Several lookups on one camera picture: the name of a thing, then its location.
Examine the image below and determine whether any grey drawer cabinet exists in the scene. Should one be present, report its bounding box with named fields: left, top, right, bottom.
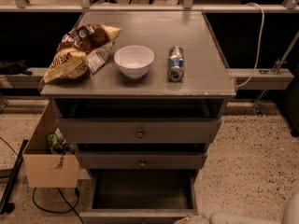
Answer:
left=39, top=10, right=237, bottom=185

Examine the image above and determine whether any white bowl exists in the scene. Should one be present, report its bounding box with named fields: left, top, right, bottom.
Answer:
left=114, top=45, right=155, bottom=79

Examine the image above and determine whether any black object on ledge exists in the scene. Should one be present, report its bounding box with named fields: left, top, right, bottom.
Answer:
left=0, top=60, right=33, bottom=76

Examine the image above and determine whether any black stand leg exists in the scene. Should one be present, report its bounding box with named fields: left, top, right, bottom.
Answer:
left=0, top=139, right=28, bottom=215

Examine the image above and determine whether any grey top drawer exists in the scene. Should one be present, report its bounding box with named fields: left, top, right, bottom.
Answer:
left=56, top=119, right=221, bottom=144

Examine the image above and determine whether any white cable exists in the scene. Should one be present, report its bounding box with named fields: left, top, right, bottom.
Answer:
left=233, top=2, right=265, bottom=90

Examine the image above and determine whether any grey drawer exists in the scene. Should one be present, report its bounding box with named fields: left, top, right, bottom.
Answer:
left=76, top=151, right=207, bottom=170
left=56, top=119, right=221, bottom=144
left=80, top=170, right=198, bottom=224

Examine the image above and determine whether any green snack packet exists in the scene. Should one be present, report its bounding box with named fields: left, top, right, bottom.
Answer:
left=46, top=133, right=59, bottom=151

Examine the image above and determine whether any black floor cable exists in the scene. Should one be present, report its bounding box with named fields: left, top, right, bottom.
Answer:
left=32, top=187, right=86, bottom=224

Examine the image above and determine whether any cardboard box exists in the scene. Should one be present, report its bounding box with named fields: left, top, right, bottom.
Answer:
left=22, top=103, right=79, bottom=188

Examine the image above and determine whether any blue silver soda can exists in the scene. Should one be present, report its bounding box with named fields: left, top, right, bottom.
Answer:
left=168, top=46, right=184, bottom=82

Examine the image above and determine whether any grey middle drawer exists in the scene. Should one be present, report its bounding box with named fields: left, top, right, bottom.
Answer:
left=76, top=151, right=207, bottom=170

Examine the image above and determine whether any yellow brown chip bag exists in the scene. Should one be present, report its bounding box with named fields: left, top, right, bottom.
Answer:
left=43, top=23, right=121, bottom=84

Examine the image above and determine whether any grey bottom drawer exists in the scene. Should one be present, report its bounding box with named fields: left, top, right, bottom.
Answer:
left=80, top=170, right=198, bottom=224

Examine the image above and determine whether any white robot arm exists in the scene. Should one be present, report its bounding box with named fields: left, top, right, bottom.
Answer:
left=173, top=192, right=299, bottom=224

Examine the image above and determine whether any metal railing frame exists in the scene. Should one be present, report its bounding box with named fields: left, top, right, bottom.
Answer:
left=0, top=0, right=299, bottom=117

